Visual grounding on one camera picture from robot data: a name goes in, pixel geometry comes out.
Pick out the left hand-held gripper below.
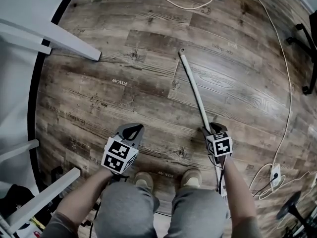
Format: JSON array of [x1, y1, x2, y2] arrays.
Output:
[[101, 123, 146, 176]]

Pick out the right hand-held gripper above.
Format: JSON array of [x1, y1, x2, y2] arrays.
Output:
[[201, 122, 233, 165]]

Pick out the long white pole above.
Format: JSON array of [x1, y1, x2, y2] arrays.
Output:
[[178, 48, 229, 198]]

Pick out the person's right forearm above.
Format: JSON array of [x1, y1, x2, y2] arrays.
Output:
[[222, 155, 258, 224]]

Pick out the person's left forearm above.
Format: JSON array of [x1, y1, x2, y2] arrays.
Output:
[[55, 167, 115, 230]]

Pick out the person's left shoe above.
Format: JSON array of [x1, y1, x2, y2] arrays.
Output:
[[134, 171, 155, 190]]

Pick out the person's shoe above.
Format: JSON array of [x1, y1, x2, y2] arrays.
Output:
[[180, 169, 203, 189], [134, 171, 155, 190]]

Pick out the person's right shoe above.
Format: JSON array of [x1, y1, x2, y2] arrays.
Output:
[[180, 169, 203, 189]]

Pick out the person's grey trousers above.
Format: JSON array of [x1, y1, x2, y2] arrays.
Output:
[[94, 181, 232, 238]]

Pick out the white power strip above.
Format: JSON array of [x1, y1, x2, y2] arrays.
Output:
[[269, 164, 282, 192]]

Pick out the black office chair with headrest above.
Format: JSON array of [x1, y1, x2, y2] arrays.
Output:
[[49, 166, 64, 183]]

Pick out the black stand legs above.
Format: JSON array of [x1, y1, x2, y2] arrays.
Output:
[[286, 12, 317, 96]]

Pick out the black bag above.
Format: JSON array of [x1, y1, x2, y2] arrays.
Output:
[[0, 184, 35, 220]]

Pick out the black plug cable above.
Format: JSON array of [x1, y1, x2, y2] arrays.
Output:
[[251, 175, 285, 198]]

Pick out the long white floor cable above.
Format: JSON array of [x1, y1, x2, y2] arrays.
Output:
[[249, 0, 294, 200]]

